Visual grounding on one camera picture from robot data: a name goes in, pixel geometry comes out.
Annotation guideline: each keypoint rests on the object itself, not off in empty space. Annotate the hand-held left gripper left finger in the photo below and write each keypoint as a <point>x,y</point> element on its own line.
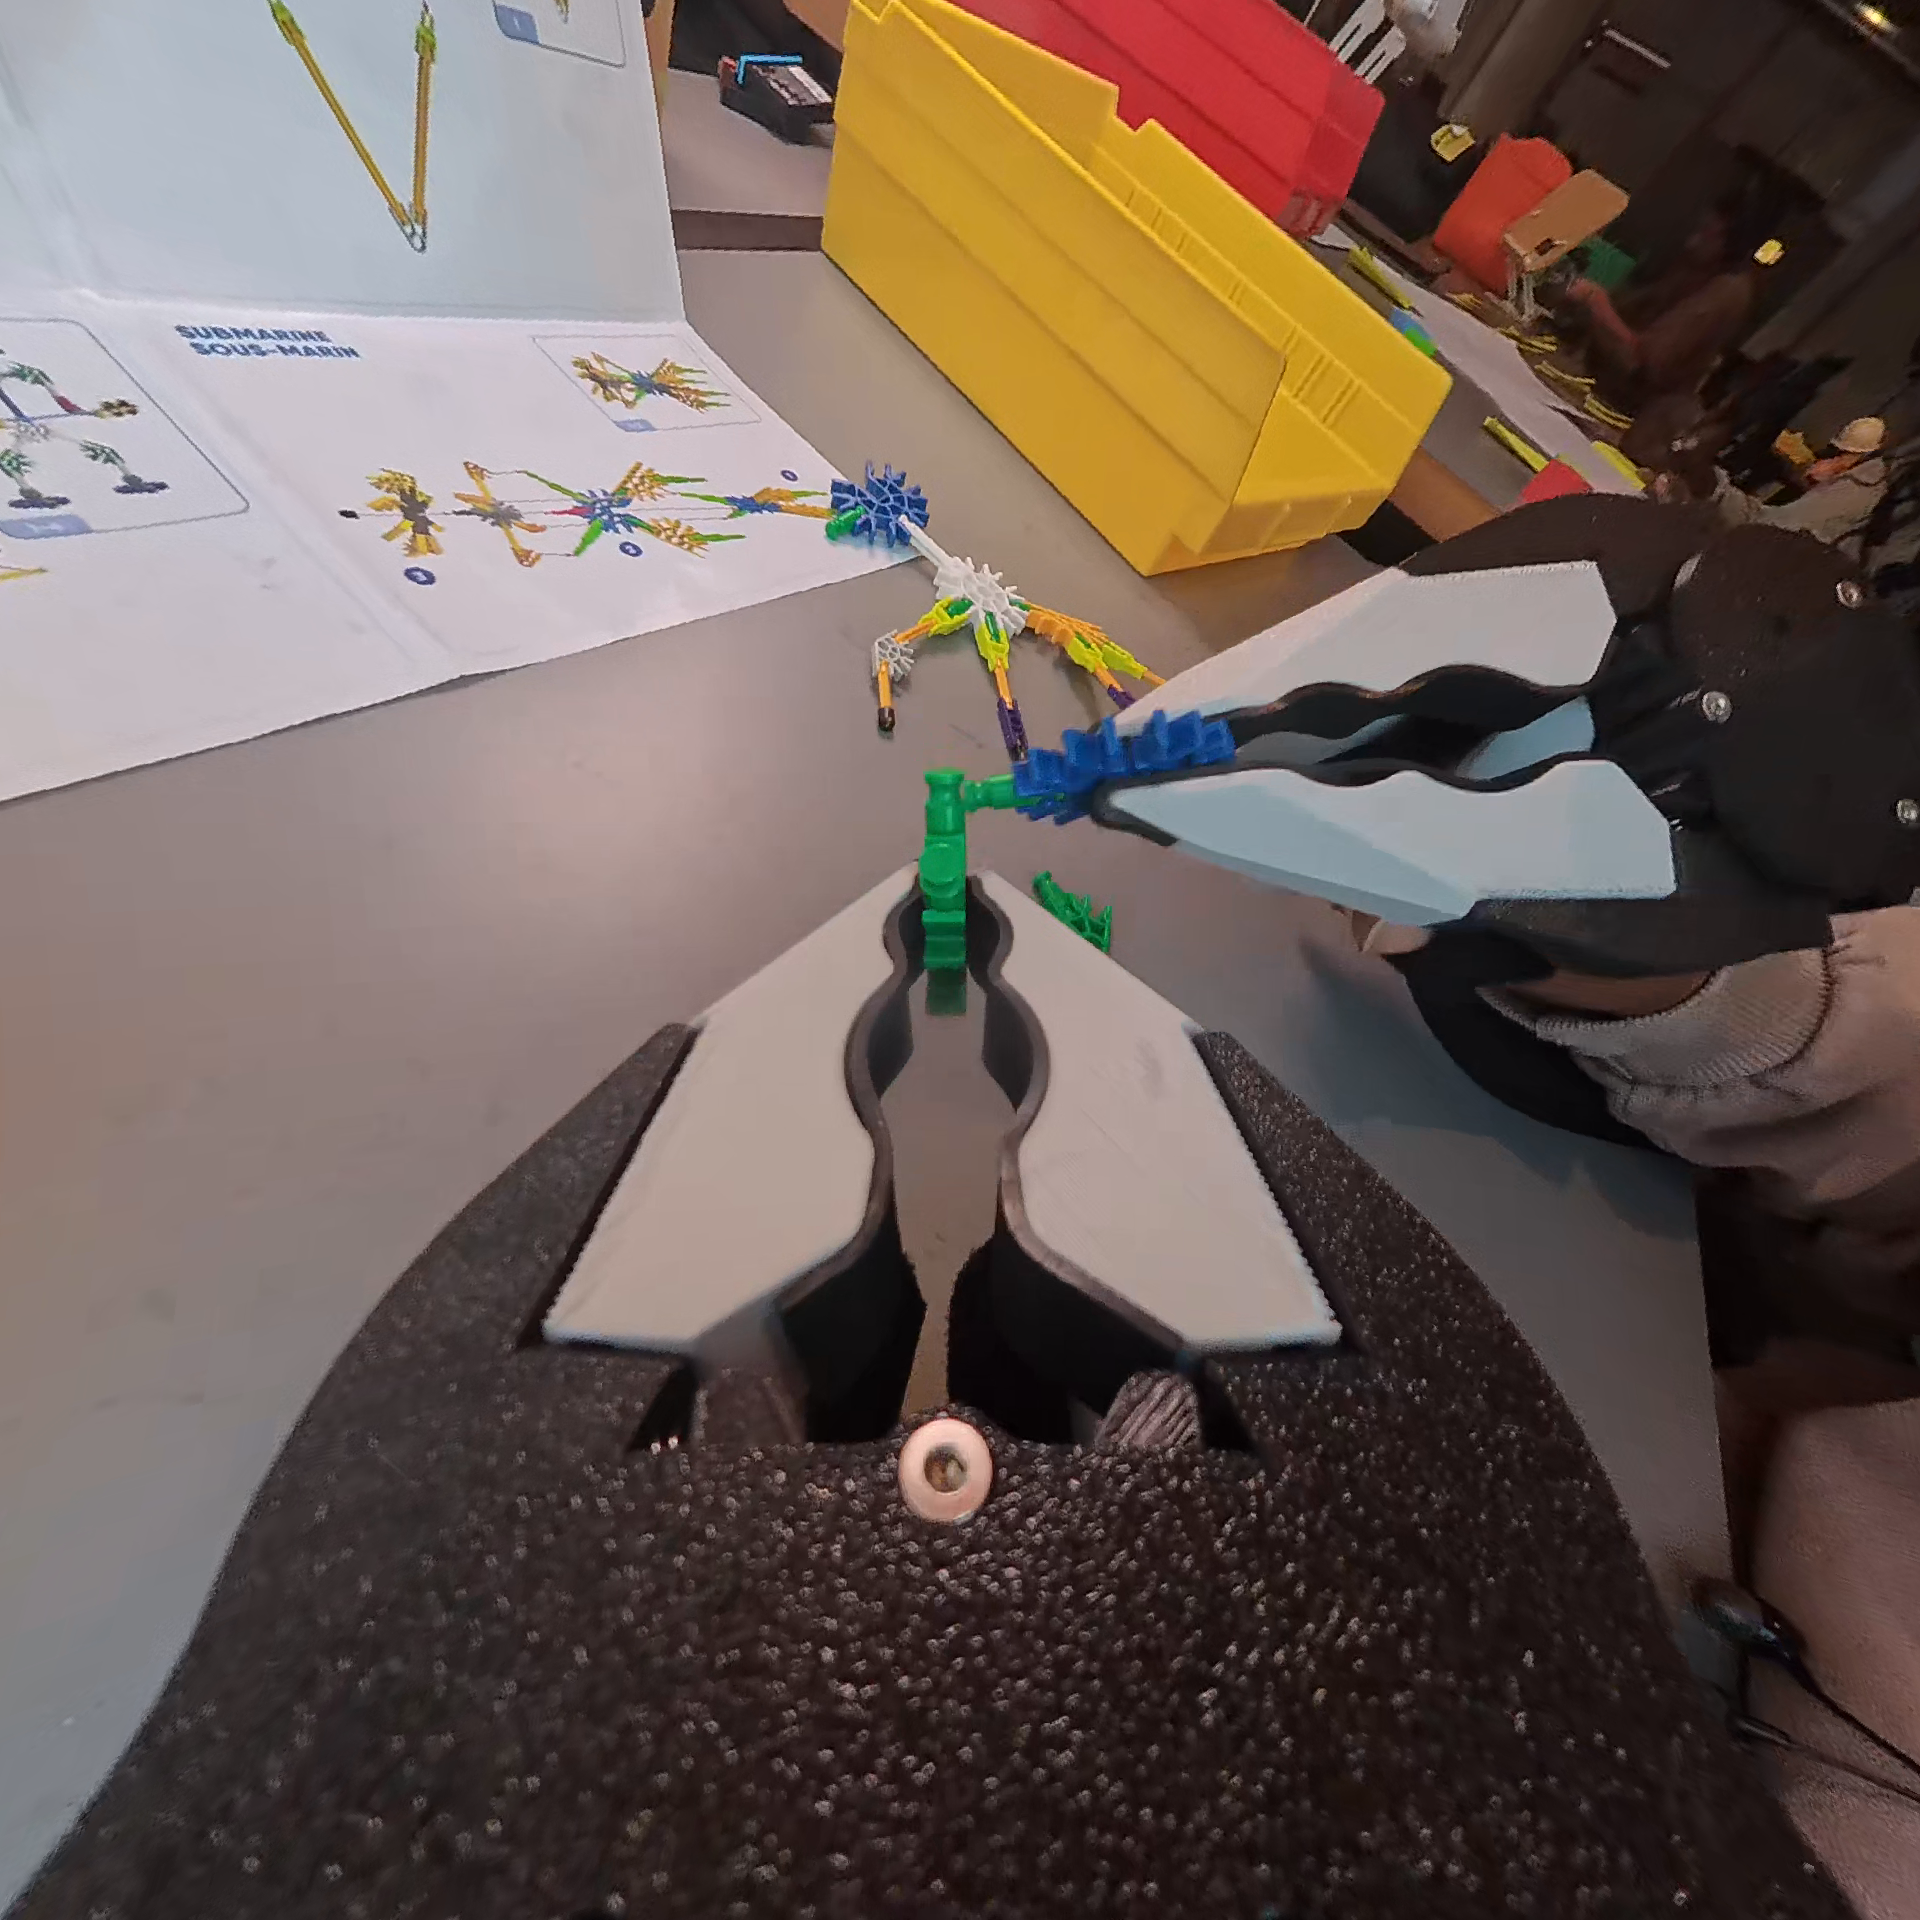
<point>722,1186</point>

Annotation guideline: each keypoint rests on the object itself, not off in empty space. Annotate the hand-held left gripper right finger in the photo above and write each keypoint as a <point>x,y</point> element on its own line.
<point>1185,1186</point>

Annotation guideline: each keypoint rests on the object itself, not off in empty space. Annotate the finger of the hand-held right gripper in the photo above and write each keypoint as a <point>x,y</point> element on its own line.
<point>1441,623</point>
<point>1425,839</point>

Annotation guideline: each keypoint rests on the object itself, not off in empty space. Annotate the green toy connector with rods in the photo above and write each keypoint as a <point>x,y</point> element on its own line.
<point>1078,911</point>

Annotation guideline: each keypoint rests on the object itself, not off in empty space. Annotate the green and blue toy assembly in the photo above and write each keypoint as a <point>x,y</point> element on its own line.
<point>946,901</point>

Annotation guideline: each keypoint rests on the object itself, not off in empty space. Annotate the multicoloured toy hand assembly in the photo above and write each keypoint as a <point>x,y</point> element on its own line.
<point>983,582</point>

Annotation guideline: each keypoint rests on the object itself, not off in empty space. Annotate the person's right forearm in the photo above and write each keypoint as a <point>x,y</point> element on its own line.
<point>1770,1050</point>

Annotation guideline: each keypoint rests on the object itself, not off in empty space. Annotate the grey desk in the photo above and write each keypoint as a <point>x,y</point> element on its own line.
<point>301,1126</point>

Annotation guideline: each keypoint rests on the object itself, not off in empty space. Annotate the person's right hand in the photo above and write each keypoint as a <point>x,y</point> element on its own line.
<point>1590,993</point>

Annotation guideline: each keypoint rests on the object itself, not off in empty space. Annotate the small red block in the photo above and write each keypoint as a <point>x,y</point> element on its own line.
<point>1553,484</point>

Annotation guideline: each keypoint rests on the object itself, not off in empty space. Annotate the small green blue block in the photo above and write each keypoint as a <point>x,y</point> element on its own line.
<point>1414,331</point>

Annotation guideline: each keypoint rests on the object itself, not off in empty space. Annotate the orange plastic object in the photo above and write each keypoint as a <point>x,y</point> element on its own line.
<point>1501,212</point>

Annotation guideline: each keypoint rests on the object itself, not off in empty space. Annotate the yellow plastic bin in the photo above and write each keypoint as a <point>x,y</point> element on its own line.
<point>1051,331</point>

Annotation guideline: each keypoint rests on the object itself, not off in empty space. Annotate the stack of red plastic bins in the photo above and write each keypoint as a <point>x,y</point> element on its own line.
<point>1244,91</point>

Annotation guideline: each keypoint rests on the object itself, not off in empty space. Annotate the person's beige sweatshirt torso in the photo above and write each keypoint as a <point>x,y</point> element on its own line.
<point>1829,1501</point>

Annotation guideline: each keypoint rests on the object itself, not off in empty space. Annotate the white toy instruction sheet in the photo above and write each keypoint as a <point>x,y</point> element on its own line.
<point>226,524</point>

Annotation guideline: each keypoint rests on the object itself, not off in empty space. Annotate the small black device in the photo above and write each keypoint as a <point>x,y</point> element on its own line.
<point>773,99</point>

